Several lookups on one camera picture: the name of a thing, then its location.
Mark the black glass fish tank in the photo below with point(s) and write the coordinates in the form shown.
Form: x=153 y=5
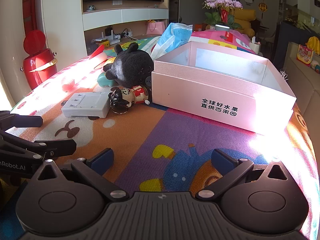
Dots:
x=287 y=30

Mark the pink gift bag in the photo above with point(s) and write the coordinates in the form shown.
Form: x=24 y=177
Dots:
x=155 y=27

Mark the colourful pink carton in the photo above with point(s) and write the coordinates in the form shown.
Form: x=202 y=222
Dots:
x=232 y=40

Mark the colourful cartoon play mat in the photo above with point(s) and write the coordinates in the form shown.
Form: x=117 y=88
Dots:
x=175 y=130

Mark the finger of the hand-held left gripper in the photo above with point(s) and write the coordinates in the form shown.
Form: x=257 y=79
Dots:
x=20 y=120
x=60 y=146

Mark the pink cardboard box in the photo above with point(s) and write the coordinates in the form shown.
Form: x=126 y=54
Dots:
x=212 y=97

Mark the white tissue holder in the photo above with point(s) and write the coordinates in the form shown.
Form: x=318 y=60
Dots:
x=255 y=47

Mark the pink orchid plant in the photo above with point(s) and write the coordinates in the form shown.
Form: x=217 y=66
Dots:
x=222 y=5

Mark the white power strip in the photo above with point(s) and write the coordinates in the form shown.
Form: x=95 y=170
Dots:
x=117 y=37

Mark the yellow box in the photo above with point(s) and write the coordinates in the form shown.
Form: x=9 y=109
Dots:
x=104 y=43

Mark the white wall shelf unit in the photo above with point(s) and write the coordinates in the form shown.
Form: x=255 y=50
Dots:
x=140 y=15

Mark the colourful toy bag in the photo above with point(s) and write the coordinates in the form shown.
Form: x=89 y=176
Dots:
x=305 y=55

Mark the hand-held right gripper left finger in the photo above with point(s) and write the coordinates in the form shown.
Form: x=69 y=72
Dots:
x=101 y=161

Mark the blue white plastic pack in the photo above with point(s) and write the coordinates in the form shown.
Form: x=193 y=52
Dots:
x=175 y=37

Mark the yellow teddy bear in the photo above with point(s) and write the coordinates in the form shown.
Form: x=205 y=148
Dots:
x=246 y=17

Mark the black plush toy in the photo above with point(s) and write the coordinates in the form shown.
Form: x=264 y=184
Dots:
x=130 y=65

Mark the small silver ornament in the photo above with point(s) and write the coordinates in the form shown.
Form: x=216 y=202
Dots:
x=91 y=7

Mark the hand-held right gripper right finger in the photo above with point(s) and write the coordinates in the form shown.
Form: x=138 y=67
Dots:
x=222 y=161

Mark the pink red curved toy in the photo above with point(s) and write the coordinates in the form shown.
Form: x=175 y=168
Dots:
x=100 y=57

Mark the yellow soft toy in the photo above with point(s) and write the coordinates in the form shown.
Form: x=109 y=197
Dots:
x=313 y=45

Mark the beige sofa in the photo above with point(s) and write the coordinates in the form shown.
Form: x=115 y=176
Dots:
x=302 y=87

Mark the teal plastic toy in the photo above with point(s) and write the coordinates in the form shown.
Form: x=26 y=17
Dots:
x=103 y=80

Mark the black cylindrical gadget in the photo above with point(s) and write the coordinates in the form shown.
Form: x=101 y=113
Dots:
x=147 y=82

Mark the yellow hanging wall ornament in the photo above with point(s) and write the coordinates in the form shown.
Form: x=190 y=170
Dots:
x=262 y=7

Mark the orange box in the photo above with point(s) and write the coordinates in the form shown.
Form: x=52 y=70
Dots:
x=199 y=27

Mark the grey round speaker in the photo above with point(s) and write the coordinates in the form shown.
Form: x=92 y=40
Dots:
x=222 y=27

